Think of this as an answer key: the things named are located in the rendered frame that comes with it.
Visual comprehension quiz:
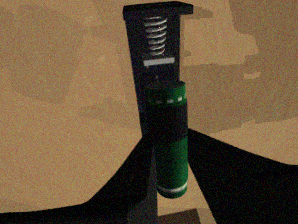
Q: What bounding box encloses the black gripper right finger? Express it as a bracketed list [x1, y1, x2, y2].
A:
[186, 128, 298, 224]

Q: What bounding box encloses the green cylindrical battery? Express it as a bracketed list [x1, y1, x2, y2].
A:
[145, 79, 189, 198]

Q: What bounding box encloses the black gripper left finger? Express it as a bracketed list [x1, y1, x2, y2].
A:
[0, 133, 158, 224]

